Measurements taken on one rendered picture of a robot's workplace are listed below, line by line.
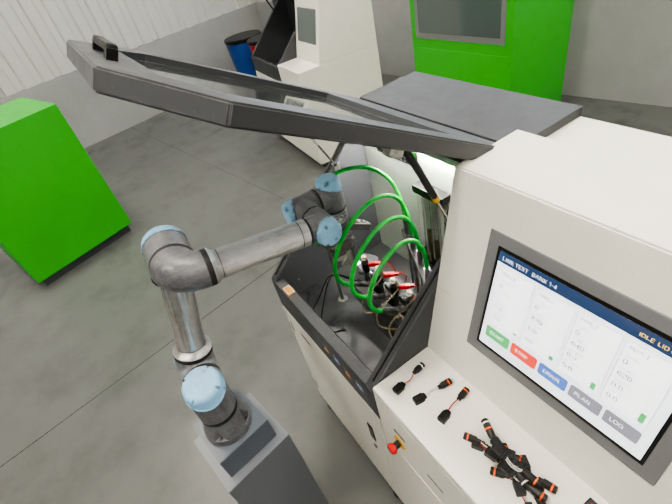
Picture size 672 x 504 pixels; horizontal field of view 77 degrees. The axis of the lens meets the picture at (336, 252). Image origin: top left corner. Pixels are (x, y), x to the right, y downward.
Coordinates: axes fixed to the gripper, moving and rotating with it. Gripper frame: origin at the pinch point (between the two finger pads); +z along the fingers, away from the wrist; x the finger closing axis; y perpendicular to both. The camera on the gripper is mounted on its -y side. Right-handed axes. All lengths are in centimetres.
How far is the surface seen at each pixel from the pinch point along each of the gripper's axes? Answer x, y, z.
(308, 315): -5.6, 20.3, 16.5
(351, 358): 20.6, 19.3, 16.5
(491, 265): 51, -9, -25
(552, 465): 79, 2, 13
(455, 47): -178, -232, 19
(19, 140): -309, 104, -5
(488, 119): 19, -45, -39
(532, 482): 80, 10, 10
